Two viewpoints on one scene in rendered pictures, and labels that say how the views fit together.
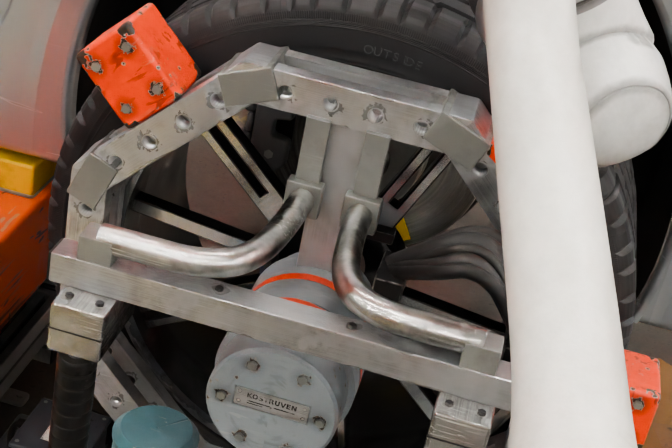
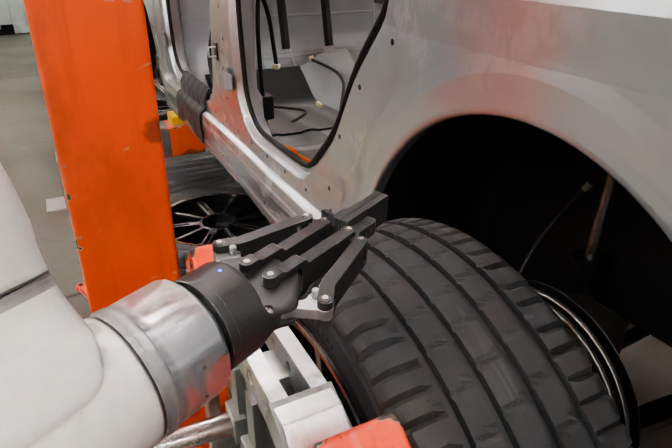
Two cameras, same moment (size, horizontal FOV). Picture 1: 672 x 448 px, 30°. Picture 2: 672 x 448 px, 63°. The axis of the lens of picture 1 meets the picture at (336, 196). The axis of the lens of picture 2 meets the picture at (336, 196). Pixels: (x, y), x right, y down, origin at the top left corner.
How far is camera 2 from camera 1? 101 cm
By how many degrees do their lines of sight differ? 50
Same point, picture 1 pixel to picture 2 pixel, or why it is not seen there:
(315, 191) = (232, 420)
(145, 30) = (208, 256)
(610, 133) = not seen: outside the picture
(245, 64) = not seen: hidden behind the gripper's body
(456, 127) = (274, 425)
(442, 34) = (342, 325)
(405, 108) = (258, 384)
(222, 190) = (650, 361)
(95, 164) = not seen: hidden behind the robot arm
